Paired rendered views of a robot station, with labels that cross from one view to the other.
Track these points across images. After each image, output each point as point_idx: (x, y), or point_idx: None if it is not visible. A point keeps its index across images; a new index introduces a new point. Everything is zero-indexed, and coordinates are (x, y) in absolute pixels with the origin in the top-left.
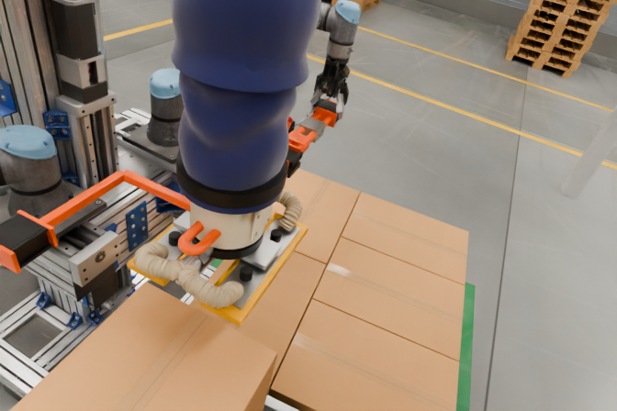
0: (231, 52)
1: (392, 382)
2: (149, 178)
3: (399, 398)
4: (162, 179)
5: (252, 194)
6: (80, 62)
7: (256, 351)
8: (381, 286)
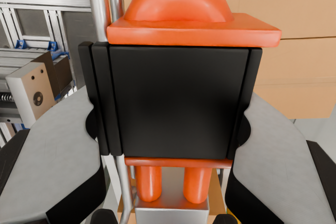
0: None
1: (293, 82)
2: (0, 138)
3: (298, 91)
4: (9, 128)
5: None
6: None
7: (213, 219)
8: None
